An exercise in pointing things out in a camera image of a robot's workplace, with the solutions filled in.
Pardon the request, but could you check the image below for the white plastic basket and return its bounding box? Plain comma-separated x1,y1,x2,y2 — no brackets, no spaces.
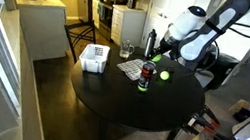
76,41,112,75

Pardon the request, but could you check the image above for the black table leg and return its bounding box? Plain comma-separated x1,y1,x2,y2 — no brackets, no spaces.
164,126,181,140
96,118,112,140

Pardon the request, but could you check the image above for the checkered dish cloth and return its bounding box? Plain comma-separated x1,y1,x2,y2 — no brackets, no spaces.
114,55,160,85

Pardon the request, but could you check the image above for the yellow green tennis ball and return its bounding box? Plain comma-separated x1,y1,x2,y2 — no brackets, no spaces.
151,52,164,65
158,70,171,82

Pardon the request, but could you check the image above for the white kitchen counter cabinet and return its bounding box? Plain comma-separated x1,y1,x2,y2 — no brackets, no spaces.
4,0,77,67

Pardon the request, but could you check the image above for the black folding chair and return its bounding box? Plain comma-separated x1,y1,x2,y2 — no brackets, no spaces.
59,18,101,66

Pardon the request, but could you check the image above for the black bin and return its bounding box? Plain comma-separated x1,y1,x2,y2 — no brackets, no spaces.
192,48,242,95

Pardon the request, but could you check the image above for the steel water bottle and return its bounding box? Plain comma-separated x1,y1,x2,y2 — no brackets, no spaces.
142,27,159,60

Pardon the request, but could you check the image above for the small cardboard box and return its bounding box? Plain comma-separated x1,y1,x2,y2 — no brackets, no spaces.
227,96,250,118

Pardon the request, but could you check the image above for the white panel door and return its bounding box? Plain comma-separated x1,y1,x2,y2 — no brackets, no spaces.
142,0,195,53

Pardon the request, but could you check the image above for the black kitchen stove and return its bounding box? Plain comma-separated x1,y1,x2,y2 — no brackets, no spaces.
93,0,119,42

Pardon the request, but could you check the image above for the clear glass mug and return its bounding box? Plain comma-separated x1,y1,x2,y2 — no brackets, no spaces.
118,38,137,60

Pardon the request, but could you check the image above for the white base cabinet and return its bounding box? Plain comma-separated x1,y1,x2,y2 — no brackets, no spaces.
107,3,149,50

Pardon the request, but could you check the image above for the orange handled clamp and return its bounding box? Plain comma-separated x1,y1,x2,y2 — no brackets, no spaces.
185,111,218,135
198,104,224,128

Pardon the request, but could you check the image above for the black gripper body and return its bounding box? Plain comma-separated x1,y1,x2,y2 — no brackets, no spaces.
155,34,176,59

